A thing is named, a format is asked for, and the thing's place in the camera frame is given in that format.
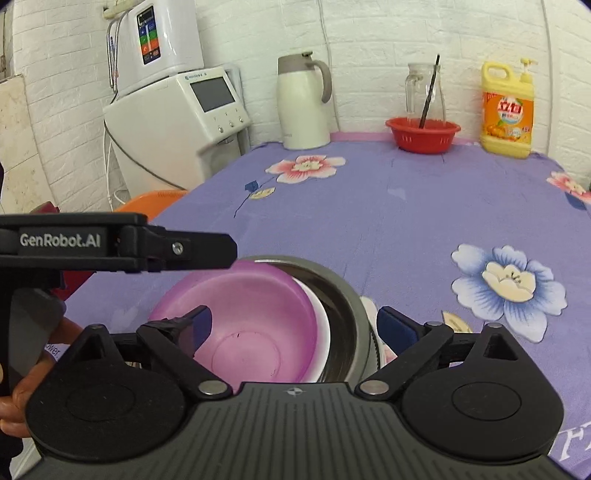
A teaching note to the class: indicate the glass pitcher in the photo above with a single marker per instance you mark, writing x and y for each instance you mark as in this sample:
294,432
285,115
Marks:
413,97

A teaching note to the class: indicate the white wall water purifier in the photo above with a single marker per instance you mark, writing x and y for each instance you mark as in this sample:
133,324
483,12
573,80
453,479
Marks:
171,37

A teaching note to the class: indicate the white thermos jug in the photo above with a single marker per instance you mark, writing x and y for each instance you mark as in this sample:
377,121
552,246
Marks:
300,106

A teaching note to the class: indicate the purple floral tablecloth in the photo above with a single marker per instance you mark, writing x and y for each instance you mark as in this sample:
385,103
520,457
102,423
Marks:
392,207

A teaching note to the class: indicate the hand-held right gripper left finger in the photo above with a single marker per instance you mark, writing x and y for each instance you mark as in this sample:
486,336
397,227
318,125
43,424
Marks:
196,330

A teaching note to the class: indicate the black stirring stick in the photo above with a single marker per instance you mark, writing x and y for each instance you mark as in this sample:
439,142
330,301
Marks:
429,92

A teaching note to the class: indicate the white ceramic bowl red pattern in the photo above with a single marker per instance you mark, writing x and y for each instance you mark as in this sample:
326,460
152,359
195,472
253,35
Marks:
324,332

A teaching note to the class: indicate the yellow detergent bottle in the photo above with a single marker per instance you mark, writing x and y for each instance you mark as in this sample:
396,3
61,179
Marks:
505,115

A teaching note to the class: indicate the person's left hand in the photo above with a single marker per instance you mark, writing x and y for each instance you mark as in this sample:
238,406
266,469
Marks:
21,392

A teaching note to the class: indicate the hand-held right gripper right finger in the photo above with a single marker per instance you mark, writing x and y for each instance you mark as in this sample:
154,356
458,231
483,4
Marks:
392,325

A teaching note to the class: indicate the red plastic basket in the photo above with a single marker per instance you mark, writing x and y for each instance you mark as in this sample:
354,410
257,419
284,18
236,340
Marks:
422,138

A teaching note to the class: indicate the beige marble slab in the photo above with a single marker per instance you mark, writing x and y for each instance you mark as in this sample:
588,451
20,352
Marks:
18,138

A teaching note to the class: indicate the orange plastic stool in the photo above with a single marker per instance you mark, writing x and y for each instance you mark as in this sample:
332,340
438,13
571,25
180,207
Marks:
152,203

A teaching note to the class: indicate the white water dispenser machine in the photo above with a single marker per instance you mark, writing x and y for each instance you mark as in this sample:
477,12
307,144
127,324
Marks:
157,138

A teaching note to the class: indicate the stainless steel bowl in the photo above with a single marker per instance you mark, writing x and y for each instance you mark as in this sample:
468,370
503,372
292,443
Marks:
344,314

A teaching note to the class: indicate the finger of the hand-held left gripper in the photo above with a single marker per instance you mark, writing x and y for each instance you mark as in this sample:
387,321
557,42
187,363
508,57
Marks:
203,251

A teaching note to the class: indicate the purple plastic bowl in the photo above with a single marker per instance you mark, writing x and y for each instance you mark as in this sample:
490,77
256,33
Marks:
258,314

